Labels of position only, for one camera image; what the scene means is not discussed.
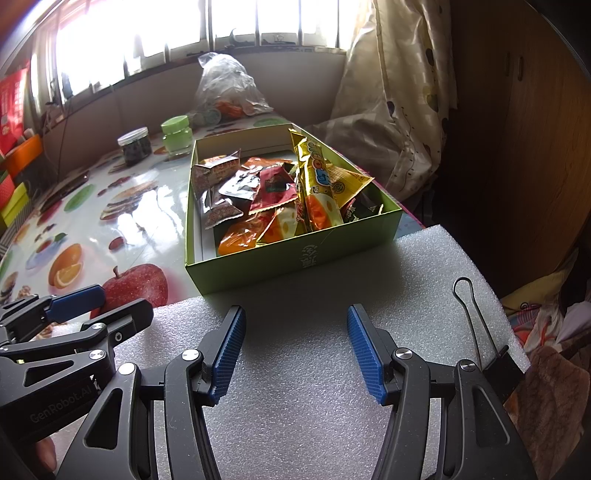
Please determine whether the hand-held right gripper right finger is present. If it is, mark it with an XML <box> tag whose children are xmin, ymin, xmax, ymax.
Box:
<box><xmin>346</xmin><ymin>304</ymin><xmax>539</xmax><ymax>480</ymax></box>

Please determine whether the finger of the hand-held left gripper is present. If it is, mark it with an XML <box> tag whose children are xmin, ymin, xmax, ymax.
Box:
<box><xmin>0</xmin><ymin>285</ymin><xmax>106</xmax><ymax>344</ymax></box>
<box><xmin>0</xmin><ymin>298</ymin><xmax>154</xmax><ymax>393</ymax></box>

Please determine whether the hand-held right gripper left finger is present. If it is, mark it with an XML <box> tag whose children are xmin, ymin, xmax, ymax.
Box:
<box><xmin>55</xmin><ymin>305</ymin><xmax>247</xmax><ymax>480</ymax></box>

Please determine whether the green cardboard box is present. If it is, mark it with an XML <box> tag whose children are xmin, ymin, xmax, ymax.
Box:
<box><xmin>185</xmin><ymin>122</ymin><xmax>402</xmax><ymax>296</ymax></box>

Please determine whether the gold candy wrapper red print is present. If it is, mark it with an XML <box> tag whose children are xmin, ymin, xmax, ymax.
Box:
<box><xmin>330</xmin><ymin>166</ymin><xmax>376</xmax><ymax>206</ymax></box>

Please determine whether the pile of snack packets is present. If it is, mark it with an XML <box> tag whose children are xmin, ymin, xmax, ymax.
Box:
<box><xmin>191</xmin><ymin>129</ymin><xmax>384</xmax><ymax>257</ymax></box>

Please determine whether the long yellow snack bar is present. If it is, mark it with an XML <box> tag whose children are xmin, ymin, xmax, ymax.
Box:
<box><xmin>288</xmin><ymin>128</ymin><xmax>346</xmax><ymax>232</ymax></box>

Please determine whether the person's left hand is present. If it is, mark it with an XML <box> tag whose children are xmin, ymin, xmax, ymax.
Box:
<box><xmin>34</xmin><ymin>436</ymin><xmax>58</xmax><ymax>472</ymax></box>

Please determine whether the fruit print tablecloth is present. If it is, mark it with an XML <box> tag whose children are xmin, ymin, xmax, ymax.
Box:
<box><xmin>0</xmin><ymin>113</ymin><xmax>426</xmax><ymax>333</ymax></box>

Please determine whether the white foam sheet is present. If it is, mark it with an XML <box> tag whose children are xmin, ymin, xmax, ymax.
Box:
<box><xmin>111</xmin><ymin>224</ymin><xmax>531</xmax><ymax>480</ymax></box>

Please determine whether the yellow-green storage box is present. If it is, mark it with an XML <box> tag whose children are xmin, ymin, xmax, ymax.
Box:
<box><xmin>0</xmin><ymin>182</ymin><xmax>31</xmax><ymax>222</ymax></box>

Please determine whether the red storage box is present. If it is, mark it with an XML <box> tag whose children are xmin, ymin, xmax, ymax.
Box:
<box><xmin>0</xmin><ymin>171</ymin><xmax>17</xmax><ymax>208</ymax></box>

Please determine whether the black binder clip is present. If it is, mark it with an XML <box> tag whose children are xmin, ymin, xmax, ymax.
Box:
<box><xmin>452</xmin><ymin>277</ymin><xmax>525</xmax><ymax>402</ymax></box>

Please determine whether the orange storage box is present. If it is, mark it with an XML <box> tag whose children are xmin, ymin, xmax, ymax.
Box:
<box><xmin>0</xmin><ymin>134</ymin><xmax>44</xmax><ymax>181</ymax></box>

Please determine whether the dark jar white lid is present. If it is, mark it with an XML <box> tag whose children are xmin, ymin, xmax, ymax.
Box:
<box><xmin>117</xmin><ymin>128</ymin><xmax>153</xmax><ymax>167</ymax></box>

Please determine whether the brown fuzzy blanket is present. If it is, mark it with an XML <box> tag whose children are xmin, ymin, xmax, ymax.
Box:
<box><xmin>503</xmin><ymin>346</ymin><xmax>585</xmax><ymax>462</ymax></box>

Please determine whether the colourful printed bedding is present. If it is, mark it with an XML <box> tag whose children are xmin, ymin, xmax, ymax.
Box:
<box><xmin>501</xmin><ymin>258</ymin><xmax>591</xmax><ymax>356</ymax></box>

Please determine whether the green plastic jar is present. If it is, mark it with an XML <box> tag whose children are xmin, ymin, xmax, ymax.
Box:
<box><xmin>161</xmin><ymin>116</ymin><xmax>194</xmax><ymax>157</ymax></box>

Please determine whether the brown wooden wardrobe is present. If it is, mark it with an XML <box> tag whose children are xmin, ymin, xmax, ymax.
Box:
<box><xmin>434</xmin><ymin>0</ymin><xmax>591</xmax><ymax>296</ymax></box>

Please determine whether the clear plastic bag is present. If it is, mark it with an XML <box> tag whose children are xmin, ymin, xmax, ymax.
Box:
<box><xmin>194</xmin><ymin>53</ymin><xmax>274</xmax><ymax>121</ymax></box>

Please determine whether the barred window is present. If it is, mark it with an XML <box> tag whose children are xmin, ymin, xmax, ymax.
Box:
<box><xmin>28</xmin><ymin>0</ymin><xmax>361</xmax><ymax>97</ymax></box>

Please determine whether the cream patterned curtain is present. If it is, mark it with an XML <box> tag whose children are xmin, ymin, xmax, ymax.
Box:
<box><xmin>305</xmin><ymin>0</ymin><xmax>458</xmax><ymax>204</ymax></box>

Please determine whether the red wall poster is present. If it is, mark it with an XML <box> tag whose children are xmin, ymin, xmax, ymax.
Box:
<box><xmin>0</xmin><ymin>69</ymin><xmax>31</xmax><ymax>158</ymax></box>

